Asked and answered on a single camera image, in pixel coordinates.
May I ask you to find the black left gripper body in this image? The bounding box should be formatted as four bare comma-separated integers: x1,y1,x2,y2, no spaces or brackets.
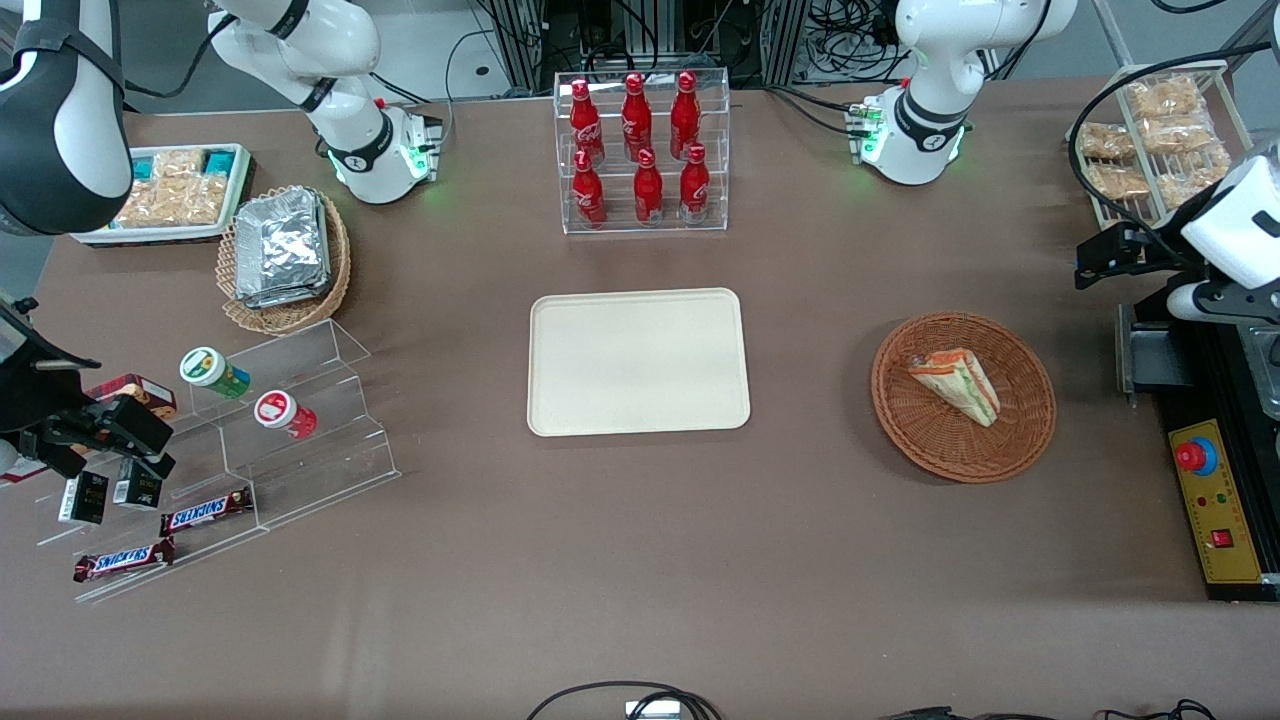
1125,228,1206,293

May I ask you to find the plastic-wrapped triangle sandwich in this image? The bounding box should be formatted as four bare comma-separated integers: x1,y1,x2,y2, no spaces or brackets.
907,347,1002,429

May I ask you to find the round brown wicker basket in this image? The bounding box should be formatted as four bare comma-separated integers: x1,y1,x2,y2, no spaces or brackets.
870,312,1058,485

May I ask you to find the oval light wicker basket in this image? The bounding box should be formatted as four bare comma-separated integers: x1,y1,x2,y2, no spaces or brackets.
216,185,353,337

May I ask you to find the white snack tray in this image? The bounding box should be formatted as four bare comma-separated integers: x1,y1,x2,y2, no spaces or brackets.
70,143,257,248

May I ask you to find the beige rectangular serving tray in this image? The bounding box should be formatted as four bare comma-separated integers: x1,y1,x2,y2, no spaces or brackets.
527,288,752,438

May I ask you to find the small black box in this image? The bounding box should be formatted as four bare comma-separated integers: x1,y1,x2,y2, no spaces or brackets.
111,458,165,512
57,469,110,527

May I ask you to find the red-brown chocolate box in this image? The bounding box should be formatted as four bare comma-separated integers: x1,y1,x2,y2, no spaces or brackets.
84,373,179,422

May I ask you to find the clear bagged cracker pack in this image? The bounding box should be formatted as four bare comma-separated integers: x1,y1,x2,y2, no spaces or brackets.
1077,121,1138,162
1155,143,1233,209
1124,75,1207,119
1085,162,1152,201
1140,114,1217,154

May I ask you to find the brown Snickers bar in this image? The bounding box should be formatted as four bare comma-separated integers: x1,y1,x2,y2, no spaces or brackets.
71,537,178,585
159,486,255,539

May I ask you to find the green cup with white lid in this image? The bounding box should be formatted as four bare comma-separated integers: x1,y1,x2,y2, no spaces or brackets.
179,346,252,401

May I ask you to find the red cup with white lid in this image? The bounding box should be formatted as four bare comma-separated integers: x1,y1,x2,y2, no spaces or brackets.
252,390,319,442

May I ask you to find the clear acrylic stepped shelf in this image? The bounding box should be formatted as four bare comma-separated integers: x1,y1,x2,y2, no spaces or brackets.
35,318,402,606

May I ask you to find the clear plastic container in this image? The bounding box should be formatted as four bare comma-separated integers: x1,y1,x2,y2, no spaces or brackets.
1240,322,1280,419

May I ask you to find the red emergency stop button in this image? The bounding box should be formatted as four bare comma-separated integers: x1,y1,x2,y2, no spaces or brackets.
1174,437,1220,479

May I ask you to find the silver foil pack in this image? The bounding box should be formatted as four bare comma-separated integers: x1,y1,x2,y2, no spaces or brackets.
240,195,334,311
235,188,329,299

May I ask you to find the clear cracker snack pack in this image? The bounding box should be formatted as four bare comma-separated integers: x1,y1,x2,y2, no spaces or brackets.
113,150,231,230

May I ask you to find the black control box yellow panel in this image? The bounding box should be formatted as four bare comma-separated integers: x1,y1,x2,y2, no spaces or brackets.
1115,298,1280,604

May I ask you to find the red cola bottle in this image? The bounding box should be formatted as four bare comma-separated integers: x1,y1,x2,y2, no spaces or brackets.
679,143,712,224
633,148,666,227
669,70,702,161
571,148,608,227
569,79,607,167
621,72,654,163

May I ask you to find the clear acrylic bottle rack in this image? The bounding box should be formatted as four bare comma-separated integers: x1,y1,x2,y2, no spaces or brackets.
553,68,731,236

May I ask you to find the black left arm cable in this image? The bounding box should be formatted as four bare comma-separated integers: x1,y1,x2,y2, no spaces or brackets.
1067,44,1280,273

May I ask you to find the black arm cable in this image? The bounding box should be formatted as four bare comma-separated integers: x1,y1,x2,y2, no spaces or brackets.
1067,44,1280,273
118,14,243,101

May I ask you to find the white wire rack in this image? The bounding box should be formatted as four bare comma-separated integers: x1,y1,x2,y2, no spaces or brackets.
1064,60,1257,233

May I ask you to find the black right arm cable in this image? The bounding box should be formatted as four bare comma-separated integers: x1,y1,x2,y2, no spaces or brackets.
118,14,243,101

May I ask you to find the black thin table-edge cable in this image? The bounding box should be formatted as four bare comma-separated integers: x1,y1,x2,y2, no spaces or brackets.
878,698,1219,720

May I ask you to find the black looped table-edge cable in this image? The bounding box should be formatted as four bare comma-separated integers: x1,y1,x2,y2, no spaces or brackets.
525,680,724,720

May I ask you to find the aluminium frame with cables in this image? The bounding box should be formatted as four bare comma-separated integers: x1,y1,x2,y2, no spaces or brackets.
478,0,906,99

